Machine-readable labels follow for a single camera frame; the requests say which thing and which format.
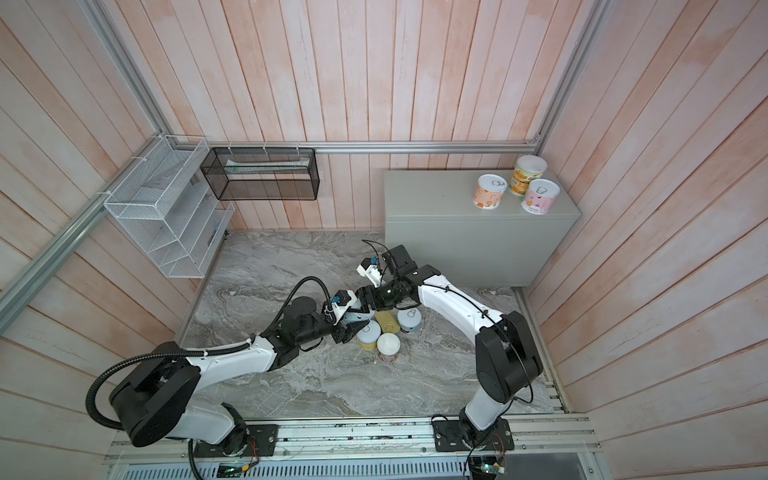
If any pink label can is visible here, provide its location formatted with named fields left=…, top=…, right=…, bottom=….
left=521, top=178, right=561, bottom=215

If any small brown white-lid can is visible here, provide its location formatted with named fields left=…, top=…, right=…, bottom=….
left=376, top=333, right=401, bottom=362

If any yellow can lying down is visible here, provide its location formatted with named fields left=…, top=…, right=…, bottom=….
left=374, top=311, right=401, bottom=334

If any horizontal aluminium wall rail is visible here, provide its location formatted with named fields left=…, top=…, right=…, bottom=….
left=167, top=139, right=538, bottom=155

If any black corrugated cable conduit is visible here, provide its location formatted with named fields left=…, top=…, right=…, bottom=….
left=84, top=275, right=332, bottom=431

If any orange yellow label can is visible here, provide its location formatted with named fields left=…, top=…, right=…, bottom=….
left=509, top=155, right=548, bottom=196

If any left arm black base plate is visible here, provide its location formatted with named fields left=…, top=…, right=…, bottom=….
left=193, top=424, right=279, bottom=458

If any yellow label can upright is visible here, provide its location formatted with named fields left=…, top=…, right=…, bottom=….
left=356, top=320, right=382, bottom=351

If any black mesh wall basket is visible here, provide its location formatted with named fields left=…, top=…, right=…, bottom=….
left=201, top=146, right=320, bottom=201

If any brown label can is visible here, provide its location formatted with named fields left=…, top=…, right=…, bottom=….
left=473, top=174, right=508, bottom=210

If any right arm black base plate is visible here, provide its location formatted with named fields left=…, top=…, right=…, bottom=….
left=430, top=417, right=515, bottom=453

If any blue label can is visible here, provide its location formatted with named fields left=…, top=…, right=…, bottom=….
left=397, top=308, right=422, bottom=333

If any left aluminium frame rail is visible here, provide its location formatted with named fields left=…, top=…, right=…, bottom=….
left=1, top=134, right=164, bottom=334

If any white wire mesh shelf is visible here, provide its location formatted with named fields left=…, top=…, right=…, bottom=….
left=104, top=135, right=235, bottom=279

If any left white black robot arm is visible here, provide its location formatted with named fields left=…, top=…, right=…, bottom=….
left=109, top=296, right=372, bottom=456

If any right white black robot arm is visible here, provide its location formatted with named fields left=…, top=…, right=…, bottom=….
left=355, top=245, right=543, bottom=451

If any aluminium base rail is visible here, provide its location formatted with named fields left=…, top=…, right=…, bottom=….
left=103, top=414, right=602, bottom=465

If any grey metal cabinet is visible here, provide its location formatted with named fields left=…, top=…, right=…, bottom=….
left=384, top=170, right=581, bottom=287

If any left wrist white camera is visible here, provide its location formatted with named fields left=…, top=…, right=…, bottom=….
left=325, top=290, right=359, bottom=325

